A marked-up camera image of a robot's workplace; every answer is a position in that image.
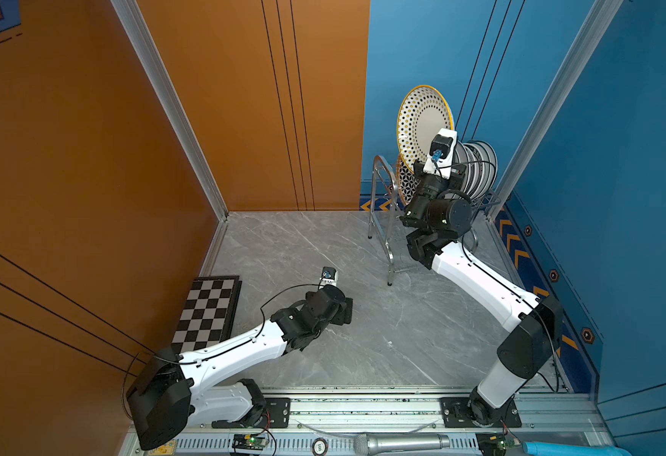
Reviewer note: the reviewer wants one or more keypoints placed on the black white chessboard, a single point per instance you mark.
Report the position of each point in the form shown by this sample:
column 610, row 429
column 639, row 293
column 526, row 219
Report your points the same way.
column 209, row 313

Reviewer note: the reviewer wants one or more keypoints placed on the yellow rimmed dotted plate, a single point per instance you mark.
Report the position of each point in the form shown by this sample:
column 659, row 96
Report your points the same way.
column 422, row 114

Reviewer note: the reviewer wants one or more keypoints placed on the silver wire dish rack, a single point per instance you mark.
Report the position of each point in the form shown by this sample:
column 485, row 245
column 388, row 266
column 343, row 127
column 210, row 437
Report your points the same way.
column 385, row 207

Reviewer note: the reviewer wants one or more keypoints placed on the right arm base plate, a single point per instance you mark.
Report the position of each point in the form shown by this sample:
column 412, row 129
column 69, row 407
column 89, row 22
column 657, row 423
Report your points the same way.
column 463, row 412

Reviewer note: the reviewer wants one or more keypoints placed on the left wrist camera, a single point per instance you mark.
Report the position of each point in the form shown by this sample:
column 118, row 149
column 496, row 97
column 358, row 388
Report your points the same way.
column 329, row 276

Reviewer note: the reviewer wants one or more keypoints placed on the aluminium rail frame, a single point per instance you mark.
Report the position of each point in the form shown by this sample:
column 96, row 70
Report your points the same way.
column 340, row 414

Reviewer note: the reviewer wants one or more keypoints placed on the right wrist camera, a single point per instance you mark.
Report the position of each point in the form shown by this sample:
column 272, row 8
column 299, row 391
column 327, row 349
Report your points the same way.
column 441, row 154

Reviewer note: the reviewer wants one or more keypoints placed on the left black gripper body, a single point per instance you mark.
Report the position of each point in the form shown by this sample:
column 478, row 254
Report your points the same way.
column 343, row 314

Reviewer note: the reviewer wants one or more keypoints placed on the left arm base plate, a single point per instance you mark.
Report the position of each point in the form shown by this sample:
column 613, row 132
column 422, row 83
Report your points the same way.
column 271, row 413

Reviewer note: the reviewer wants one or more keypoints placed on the round black white sticker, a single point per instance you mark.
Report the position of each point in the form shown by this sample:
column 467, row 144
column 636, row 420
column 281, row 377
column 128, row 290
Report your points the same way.
column 319, row 447

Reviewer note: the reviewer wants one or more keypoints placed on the white red patterned plate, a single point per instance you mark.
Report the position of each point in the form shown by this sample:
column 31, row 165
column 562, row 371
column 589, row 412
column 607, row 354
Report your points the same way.
column 461, row 170

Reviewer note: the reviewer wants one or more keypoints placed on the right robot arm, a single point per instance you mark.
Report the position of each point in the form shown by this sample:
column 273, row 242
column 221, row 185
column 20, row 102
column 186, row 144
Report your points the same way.
column 534, row 324

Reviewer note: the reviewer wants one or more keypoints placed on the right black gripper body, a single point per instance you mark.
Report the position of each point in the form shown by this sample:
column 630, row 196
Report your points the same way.
column 437, row 195

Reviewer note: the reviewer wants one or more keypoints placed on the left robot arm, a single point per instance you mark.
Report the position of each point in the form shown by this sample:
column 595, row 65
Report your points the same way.
column 174, row 391

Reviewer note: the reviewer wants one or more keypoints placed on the light blue cylinder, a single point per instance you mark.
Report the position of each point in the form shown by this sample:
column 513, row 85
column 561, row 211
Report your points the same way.
column 548, row 449

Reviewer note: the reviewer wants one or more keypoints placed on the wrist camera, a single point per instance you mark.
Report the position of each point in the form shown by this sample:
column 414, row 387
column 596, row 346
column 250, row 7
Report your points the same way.
column 441, row 154
column 329, row 276

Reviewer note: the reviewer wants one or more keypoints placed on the green circuit board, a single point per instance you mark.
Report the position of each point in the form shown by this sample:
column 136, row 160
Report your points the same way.
column 251, row 444

